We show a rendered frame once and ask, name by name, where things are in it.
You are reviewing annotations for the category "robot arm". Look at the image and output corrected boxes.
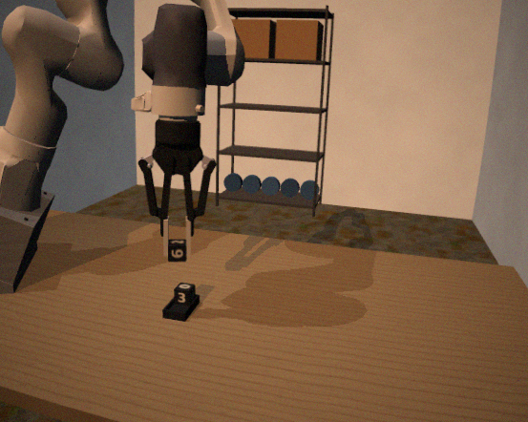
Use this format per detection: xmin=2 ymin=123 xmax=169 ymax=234
xmin=0 ymin=0 xmax=245 ymax=212

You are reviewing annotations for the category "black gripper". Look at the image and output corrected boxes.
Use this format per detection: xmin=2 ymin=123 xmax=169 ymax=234
xmin=138 ymin=119 xmax=217 ymax=256

